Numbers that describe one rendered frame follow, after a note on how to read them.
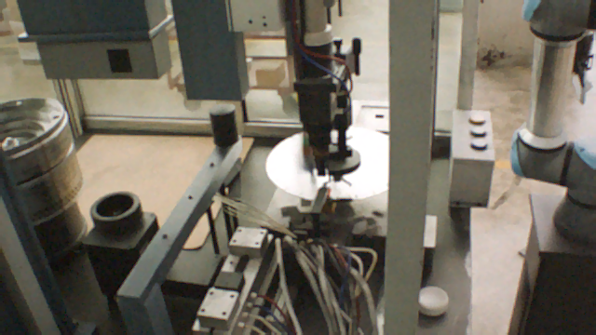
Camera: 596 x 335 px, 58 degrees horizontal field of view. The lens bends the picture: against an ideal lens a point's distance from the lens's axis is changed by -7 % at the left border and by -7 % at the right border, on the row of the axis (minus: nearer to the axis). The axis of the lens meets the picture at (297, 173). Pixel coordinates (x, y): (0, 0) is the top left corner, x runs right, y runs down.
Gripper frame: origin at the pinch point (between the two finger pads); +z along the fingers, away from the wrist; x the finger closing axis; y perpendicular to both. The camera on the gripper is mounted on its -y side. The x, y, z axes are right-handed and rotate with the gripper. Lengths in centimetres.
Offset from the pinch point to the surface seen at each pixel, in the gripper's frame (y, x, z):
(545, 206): -27.6, -22.6, 16.3
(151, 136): -110, 75, 16
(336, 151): -84, -10, -12
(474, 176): -45.3, -12.2, 6.4
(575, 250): -35, -40, 16
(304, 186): -91, -8, -4
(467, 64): -27.7, 13.1, -11.6
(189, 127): -97, 70, 14
